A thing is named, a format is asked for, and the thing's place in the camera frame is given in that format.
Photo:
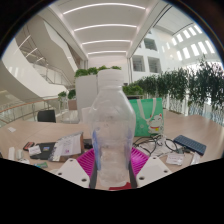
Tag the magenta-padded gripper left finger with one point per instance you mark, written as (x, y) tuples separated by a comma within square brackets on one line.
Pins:
[(71, 171)]

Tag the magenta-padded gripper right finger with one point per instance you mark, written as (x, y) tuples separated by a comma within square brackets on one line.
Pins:
[(153, 170)]

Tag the clear plastic water bottle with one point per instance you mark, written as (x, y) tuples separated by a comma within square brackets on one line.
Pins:
[(111, 126)]

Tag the white label card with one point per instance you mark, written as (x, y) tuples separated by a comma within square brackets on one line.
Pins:
[(175, 159)]

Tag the brown board with papers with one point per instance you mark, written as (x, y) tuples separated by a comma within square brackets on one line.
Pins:
[(68, 146)]

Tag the teal marker pen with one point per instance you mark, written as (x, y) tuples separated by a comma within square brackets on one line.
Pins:
[(40, 165)]

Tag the black flat pouch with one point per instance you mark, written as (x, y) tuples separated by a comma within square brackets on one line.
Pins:
[(45, 154)]

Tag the black power adapter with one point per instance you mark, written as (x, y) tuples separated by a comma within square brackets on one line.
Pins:
[(87, 144)]

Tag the clear plastic packet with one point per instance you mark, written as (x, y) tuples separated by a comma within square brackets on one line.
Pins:
[(195, 158)]

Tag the dark blue flat keyboard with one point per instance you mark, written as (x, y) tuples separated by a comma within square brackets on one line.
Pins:
[(190, 145)]

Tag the small red black box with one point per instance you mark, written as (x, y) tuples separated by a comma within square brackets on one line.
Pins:
[(28, 146)]

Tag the green tote bag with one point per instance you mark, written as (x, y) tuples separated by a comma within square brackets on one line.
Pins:
[(148, 118)]

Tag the white chair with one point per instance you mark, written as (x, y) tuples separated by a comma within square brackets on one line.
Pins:
[(85, 115)]

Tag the black chair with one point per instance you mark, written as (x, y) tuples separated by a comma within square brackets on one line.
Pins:
[(46, 116)]

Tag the white paper sheet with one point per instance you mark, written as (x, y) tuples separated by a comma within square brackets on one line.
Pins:
[(11, 129)]

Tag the potted plants by railing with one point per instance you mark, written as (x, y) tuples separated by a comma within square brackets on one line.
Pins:
[(66, 94)]

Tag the white cabinet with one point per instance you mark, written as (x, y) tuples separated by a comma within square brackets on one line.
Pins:
[(85, 95)]

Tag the green hedge plant row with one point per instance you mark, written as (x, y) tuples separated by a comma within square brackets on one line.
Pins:
[(186, 83)]

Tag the green plants atop cabinet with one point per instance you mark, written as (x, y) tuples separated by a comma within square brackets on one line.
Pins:
[(90, 70)]

